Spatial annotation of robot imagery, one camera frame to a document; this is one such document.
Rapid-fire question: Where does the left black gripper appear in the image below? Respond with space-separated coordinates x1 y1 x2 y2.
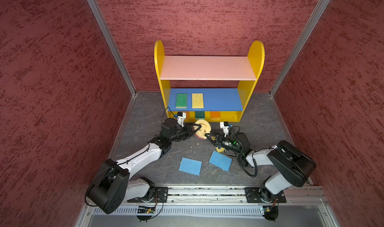
169 122 202 142

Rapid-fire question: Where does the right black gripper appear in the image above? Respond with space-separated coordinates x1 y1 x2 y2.
205 133 242 155

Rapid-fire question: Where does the round smiley face sponge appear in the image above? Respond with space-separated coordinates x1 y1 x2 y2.
195 119 212 139

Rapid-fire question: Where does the yellow sponge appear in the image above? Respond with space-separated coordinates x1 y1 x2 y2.
215 144 226 153
192 93 204 109

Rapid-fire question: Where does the dark green sponge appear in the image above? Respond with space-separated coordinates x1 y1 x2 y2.
195 111 206 119

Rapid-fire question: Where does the tan orange-backed sponge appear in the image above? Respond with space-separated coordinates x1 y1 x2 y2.
182 112 190 119

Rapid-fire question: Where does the orange sponge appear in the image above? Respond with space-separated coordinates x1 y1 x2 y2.
210 111 221 119

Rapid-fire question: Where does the light blue sponge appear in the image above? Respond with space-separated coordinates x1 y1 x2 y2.
209 151 232 172
179 157 202 176

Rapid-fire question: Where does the bright green sponge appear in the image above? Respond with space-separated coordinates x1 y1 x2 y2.
175 93 188 109

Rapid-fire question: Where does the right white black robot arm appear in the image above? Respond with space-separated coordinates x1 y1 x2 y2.
205 132 317 203

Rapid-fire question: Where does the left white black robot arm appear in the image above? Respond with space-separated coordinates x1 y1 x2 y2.
85 123 207 214

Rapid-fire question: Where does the yellow shelf with coloured boards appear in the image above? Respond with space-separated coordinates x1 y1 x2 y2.
154 40 265 122

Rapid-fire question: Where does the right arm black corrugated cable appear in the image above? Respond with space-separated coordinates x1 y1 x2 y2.
230 126 277 179

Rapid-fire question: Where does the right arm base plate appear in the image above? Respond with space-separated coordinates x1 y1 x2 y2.
245 187 287 204

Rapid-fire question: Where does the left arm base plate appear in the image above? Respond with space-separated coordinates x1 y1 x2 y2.
124 187 169 204

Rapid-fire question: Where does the aluminium mounting rail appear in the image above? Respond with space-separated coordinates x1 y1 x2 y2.
85 184 328 205

